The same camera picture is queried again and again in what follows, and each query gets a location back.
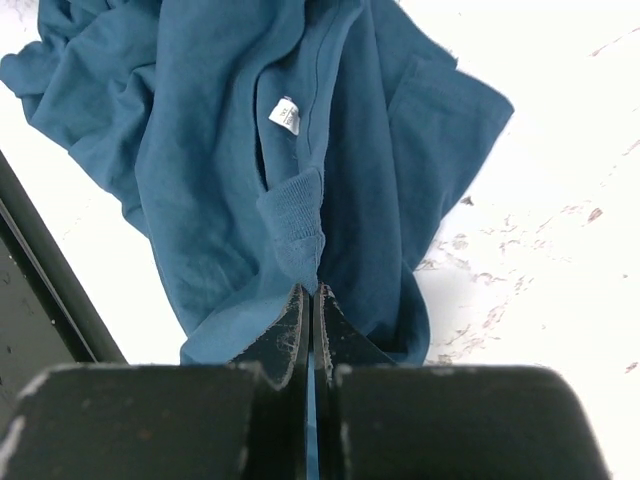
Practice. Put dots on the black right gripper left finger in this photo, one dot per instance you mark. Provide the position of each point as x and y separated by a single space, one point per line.
277 432

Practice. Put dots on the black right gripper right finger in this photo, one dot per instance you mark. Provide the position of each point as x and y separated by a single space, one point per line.
353 404

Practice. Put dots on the blue t shirt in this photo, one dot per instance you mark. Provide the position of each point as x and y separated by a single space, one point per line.
261 145

